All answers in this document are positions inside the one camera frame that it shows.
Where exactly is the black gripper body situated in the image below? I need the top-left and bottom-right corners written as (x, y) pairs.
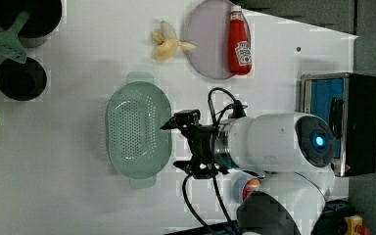
top-left (173, 110), bottom-right (228, 179)

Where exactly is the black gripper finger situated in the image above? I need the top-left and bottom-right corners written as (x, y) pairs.
top-left (173, 161), bottom-right (191, 170)
top-left (161, 117), bottom-right (177, 130)

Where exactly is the green plastic strainer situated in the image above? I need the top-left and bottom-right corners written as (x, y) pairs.
top-left (106, 71), bottom-right (172, 189)

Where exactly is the small blue bowl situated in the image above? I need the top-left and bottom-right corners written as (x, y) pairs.
top-left (233, 177), bottom-right (247, 203)

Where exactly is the orange toy fruit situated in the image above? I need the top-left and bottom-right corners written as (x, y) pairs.
top-left (242, 178), bottom-right (260, 200)

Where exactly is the peeled banana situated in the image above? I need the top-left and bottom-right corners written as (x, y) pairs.
top-left (151, 21), bottom-right (196, 61)

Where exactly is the grey round plate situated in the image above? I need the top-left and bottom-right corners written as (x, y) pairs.
top-left (185, 0), bottom-right (251, 79)

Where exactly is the red ketchup bottle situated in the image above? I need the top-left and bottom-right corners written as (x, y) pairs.
top-left (228, 5), bottom-right (253, 75)

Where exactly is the silver black toaster oven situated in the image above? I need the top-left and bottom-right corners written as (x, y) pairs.
top-left (300, 72), bottom-right (376, 177)

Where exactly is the small black pot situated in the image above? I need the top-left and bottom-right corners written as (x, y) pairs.
top-left (0, 58), bottom-right (47, 101)

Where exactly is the large black pot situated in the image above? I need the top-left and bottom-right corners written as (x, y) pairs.
top-left (0, 0), bottom-right (63, 48)

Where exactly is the yellow red stop button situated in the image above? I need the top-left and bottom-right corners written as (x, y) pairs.
top-left (345, 215), bottom-right (371, 235)

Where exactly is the green slotted spatula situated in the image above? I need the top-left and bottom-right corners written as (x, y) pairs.
top-left (0, 11), bottom-right (30, 64)

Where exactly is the dark blue table rail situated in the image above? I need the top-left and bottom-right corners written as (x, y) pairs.
top-left (165, 200), bottom-right (354, 235)

